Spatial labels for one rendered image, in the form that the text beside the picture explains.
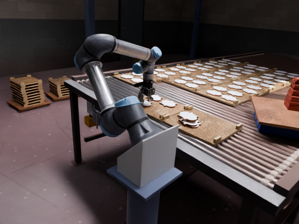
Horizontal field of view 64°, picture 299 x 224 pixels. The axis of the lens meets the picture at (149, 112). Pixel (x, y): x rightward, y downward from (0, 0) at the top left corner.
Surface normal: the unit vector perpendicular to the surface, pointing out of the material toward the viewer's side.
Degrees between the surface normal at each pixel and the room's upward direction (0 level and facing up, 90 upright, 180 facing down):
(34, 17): 90
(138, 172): 90
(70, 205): 0
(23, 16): 90
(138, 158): 90
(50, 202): 0
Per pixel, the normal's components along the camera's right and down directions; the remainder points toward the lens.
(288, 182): 0.06, -0.92
